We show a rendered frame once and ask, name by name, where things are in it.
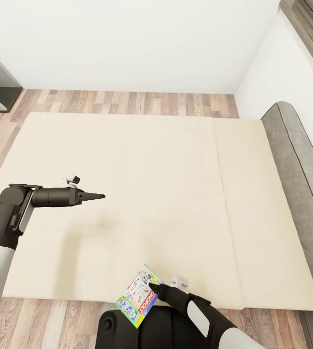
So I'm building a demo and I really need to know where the board game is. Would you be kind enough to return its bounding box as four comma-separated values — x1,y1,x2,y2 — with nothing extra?
115,265,163,328

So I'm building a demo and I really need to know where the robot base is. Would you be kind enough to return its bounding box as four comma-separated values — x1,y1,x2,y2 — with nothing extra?
95,302,211,349

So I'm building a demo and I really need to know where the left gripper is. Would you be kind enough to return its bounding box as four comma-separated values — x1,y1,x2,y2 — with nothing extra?
48,188,105,207

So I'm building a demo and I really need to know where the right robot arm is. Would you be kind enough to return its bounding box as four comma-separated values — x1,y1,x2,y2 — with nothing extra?
148,274,266,349

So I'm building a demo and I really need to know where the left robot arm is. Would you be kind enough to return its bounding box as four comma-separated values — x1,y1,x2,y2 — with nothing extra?
0,171,105,303

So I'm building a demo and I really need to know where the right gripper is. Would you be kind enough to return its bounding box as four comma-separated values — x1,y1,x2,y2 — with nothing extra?
148,283,183,312

